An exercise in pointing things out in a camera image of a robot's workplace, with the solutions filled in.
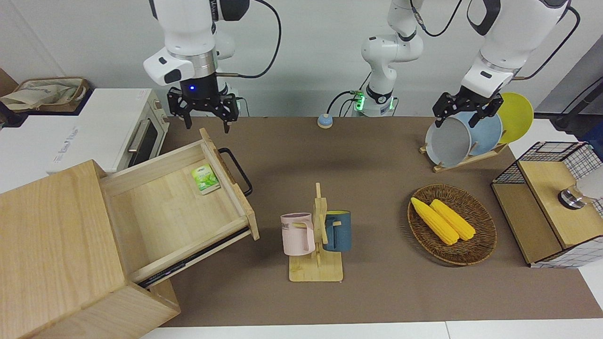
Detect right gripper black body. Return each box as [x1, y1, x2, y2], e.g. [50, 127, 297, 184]
[180, 75, 222, 113]

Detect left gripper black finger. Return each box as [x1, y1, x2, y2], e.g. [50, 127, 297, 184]
[433, 93, 460, 129]
[469, 94, 504, 129]

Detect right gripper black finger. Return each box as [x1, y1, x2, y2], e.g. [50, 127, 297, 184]
[214, 94, 238, 134]
[168, 89, 193, 129]

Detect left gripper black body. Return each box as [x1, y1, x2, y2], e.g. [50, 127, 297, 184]
[452, 89, 493, 113]

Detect wooden drawer with black handle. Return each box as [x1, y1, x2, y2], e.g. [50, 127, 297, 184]
[101, 128, 260, 288]

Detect light wooden drawer cabinet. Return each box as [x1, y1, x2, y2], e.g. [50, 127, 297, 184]
[0, 159, 181, 339]

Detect yellow plate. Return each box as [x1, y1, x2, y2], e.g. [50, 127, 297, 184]
[497, 92, 534, 145]

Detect light blue plate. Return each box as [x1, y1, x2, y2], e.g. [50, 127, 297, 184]
[455, 111, 503, 157]

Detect grey plate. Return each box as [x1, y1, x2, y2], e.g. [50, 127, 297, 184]
[425, 117, 472, 168]

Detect wooden plate rack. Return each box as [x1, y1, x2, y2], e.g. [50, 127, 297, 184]
[419, 141, 509, 173]

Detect white toaster oven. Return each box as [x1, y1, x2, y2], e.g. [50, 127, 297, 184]
[46, 88, 170, 176]

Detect green tea bag packet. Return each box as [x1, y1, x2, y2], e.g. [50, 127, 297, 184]
[191, 163, 221, 195]

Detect black stand pole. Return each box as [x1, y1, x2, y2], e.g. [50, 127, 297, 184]
[551, 78, 603, 132]

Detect brown wicker tray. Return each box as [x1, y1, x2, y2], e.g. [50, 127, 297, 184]
[13, 77, 91, 113]

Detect yellow corn cob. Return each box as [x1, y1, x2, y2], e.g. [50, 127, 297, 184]
[411, 197, 460, 246]
[430, 199, 476, 242]

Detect brown wicker basket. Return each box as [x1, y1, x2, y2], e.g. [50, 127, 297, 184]
[407, 184, 497, 266]

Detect beige cloth bag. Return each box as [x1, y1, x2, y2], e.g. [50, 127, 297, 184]
[0, 80, 78, 111]

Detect pink mug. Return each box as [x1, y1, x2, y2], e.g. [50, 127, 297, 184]
[280, 213, 316, 257]

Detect dark blue mug yellow inside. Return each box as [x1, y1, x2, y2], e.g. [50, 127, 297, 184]
[322, 210, 352, 252]

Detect brown cardboard box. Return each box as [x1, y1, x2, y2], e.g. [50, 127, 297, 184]
[0, 68, 18, 97]

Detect wooden mug tree stand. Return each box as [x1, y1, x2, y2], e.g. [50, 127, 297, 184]
[288, 183, 344, 283]

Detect brown table mat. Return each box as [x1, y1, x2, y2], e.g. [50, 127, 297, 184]
[141, 116, 603, 328]

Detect black left shoulder cable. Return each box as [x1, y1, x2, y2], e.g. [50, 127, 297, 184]
[409, 0, 464, 37]

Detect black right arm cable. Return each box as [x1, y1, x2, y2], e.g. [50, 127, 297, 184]
[214, 0, 282, 80]

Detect black wire rack wooden shelf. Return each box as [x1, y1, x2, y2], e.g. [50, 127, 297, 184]
[491, 141, 603, 269]

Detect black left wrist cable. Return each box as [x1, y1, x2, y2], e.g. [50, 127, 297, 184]
[513, 6, 581, 81]

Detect black left base cables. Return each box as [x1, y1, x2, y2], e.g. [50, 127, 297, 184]
[327, 89, 366, 117]

